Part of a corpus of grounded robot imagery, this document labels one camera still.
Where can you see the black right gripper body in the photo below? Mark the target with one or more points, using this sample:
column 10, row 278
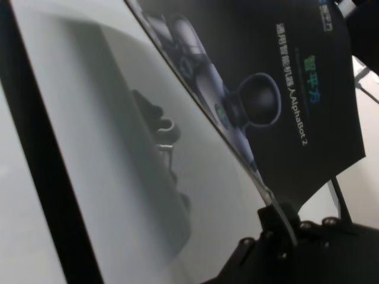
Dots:
column 367, row 35

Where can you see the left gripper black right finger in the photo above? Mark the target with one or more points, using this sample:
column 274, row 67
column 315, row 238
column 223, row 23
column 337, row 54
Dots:
column 340, row 239

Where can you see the black robot print poster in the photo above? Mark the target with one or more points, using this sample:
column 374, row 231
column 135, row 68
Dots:
column 281, row 88

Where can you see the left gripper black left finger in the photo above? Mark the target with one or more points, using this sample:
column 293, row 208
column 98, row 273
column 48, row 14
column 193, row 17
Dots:
column 271, row 233

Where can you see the small silver metal bracket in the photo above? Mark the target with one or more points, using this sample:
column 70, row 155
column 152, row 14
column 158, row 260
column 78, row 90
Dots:
column 346, row 7

